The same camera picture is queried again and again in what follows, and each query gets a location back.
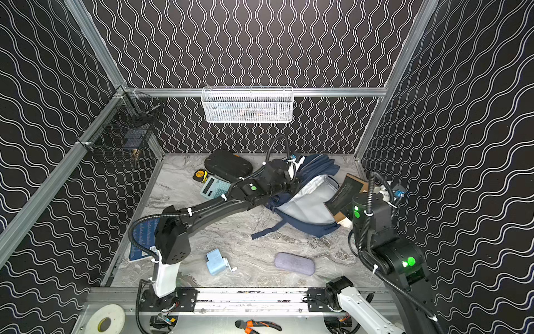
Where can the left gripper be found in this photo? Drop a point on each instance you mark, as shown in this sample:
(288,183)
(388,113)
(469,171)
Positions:
(290,184)

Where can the navy blue backpack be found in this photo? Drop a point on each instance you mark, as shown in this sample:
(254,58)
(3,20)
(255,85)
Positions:
(306,210)

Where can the brown black book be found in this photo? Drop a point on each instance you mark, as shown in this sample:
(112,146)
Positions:
(342,201)

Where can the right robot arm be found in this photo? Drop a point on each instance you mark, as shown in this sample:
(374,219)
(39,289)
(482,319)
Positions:
(397,262)

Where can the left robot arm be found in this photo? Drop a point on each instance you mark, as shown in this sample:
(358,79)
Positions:
(171,237)

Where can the black zippered case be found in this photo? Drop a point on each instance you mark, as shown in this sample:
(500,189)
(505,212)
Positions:
(228,166)

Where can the purple glasses case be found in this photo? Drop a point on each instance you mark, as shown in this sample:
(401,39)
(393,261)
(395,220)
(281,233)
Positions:
(294,263)

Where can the light blue pencil sharpener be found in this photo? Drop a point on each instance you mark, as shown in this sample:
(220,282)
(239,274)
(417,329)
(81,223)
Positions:
(217,264)

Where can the teal calculator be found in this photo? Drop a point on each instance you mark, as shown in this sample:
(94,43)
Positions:
(214,187)

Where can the yellow black tape measure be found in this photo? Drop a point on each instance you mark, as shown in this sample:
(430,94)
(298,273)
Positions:
(201,175)

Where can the blue book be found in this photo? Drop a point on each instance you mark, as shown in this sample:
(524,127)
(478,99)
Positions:
(144,235)

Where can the white tape roll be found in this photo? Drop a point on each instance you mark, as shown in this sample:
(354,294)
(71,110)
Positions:
(108,319)

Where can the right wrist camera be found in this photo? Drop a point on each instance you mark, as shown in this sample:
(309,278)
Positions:
(399,192)

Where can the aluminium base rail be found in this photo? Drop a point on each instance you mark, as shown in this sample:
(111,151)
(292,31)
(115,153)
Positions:
(239,301)

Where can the orange handled pliers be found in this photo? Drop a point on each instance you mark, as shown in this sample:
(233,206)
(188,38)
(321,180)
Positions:
(250,325)

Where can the black wire basket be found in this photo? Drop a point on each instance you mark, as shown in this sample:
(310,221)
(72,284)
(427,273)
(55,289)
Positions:
(123,138)

